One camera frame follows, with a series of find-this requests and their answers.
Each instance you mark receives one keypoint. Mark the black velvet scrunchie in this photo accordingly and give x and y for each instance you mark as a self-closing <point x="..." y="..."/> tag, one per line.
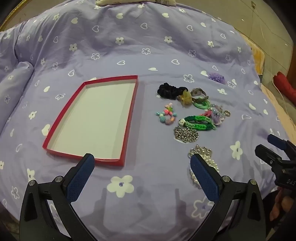
<point x="166" y="90"/>

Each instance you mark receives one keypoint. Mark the person's right hand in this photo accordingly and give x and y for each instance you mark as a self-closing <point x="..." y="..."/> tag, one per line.
<point x="281" y="204"/>

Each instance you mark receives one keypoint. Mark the yellow translucent hair claw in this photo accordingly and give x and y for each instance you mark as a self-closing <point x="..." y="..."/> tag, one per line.
<point x="185" y="98"/>

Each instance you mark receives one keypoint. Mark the purple floral bedsheet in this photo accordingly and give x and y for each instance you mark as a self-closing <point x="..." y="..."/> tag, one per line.
<point x="138" y="46"/>

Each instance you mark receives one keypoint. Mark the red cardboard box tray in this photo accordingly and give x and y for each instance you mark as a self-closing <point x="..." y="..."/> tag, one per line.
<point x="92" y="115"/>

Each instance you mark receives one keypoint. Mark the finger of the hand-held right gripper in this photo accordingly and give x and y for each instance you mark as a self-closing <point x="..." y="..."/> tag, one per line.
<point x="275" y="140"/>
<point x="266" y="153"/>

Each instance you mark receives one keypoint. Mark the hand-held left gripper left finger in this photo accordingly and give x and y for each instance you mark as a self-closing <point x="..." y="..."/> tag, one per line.
<point x="81" y="178"/>

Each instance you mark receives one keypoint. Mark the red cloth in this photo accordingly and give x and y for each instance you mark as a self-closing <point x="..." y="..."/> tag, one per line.
<point x="285" y="87"/>

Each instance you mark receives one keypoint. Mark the purple flower hair clip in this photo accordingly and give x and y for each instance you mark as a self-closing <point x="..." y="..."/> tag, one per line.
<point x="216" y="77"/>

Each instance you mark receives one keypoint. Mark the orange quilted towel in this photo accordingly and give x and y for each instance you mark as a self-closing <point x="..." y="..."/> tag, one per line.
<point x="256" y="54"/>

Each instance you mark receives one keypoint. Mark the peach blanket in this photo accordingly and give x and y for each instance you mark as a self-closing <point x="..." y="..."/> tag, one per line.
<point x="277" y="109"/>

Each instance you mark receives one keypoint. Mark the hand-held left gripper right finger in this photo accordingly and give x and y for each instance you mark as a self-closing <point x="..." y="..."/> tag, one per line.
<point x="205" y="176"/>

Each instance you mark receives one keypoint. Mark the pink hair clip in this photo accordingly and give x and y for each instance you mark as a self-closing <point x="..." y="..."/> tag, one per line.
<point x="205" y="114"/>

